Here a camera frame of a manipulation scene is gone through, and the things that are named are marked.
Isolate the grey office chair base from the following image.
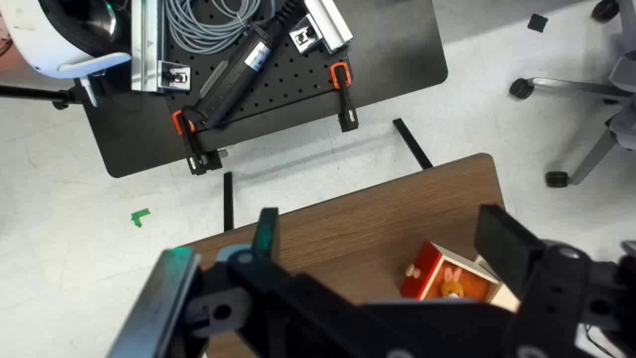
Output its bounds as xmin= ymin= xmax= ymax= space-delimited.
xmin=507 ymin=0 xmax=636 ymax=190

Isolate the black table leg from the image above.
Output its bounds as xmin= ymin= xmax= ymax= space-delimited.
xmin=221 ymin=170 xmax=237 ymax=233
xmin=392 ymin=116 xmax=435 ymax=172

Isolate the orange rabbit print box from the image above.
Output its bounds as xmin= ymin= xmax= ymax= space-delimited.
xmin=398 ymin=239 xmax=523 ymax=315

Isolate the short aluminium extrusion rail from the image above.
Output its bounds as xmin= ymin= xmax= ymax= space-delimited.
xmin=288 ymin=0 xmax=354 ymax=56

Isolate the black stand bar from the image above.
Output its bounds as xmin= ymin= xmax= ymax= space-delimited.
xmin=0 ymin=84 xmax=83 ymax=112

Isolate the black perforated board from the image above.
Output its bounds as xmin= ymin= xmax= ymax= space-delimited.
xmin=78 ymin=0 xmax=449 ymax=180

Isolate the grey coiled cable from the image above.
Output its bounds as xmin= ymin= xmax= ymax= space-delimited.
xmin=163 ymin=0 xmax=274 ymax=58

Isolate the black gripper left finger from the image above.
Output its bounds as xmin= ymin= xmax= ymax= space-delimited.
xmin=248 ymin=206 xmax=282 ymax=263

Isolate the orange black bar clamp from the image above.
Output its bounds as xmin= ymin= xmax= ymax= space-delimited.
xmin=326 ymin=60 xmax=362 ymax=134
xmin=169 ymin=108 xmax=225 ymax=178

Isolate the black perforated breadboard plate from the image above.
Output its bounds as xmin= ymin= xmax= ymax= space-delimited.
xmin=161 ymin=0 xmax=354 ymax=136

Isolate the black tool with white label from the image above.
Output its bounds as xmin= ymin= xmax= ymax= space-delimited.
xmin=191 ymin=0 xmax=308 ymax=136

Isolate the small black square piece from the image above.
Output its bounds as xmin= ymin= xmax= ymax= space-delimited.
xmin=525 ymin=13 xmax=551 ymax=35

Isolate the white round shell black bowl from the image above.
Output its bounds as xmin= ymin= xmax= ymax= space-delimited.
xmin=0 ymin=0 xmax=135 ymax=82

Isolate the long aluminium extrusion rail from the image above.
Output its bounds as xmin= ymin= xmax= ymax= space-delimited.
xmin=129 ymin=0 xmax=195 ymax=94

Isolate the green tape mark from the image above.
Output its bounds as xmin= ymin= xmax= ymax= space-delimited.
xmin=129 ymin=206 xmax=153 ymax=229

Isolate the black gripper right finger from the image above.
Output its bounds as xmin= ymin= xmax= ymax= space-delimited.
xmin=473 ymin=204 xmax=551 ymax=299

